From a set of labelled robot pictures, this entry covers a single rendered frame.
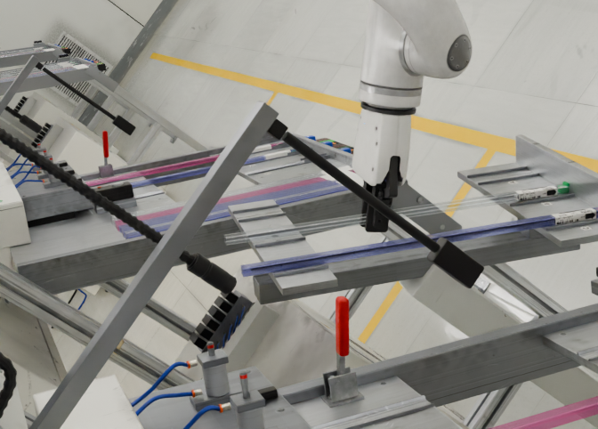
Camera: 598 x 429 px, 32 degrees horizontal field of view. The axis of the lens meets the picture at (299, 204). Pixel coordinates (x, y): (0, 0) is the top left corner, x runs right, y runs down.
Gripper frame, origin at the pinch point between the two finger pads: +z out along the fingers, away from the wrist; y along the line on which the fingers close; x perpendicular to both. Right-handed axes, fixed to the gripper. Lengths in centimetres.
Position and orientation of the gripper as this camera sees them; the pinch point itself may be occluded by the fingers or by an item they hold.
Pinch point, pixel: (375, 214)
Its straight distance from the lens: 147.4
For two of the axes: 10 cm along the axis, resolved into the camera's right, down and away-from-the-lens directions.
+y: 2.5, 2.9, -9.2
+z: -1.0, 9.6, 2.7
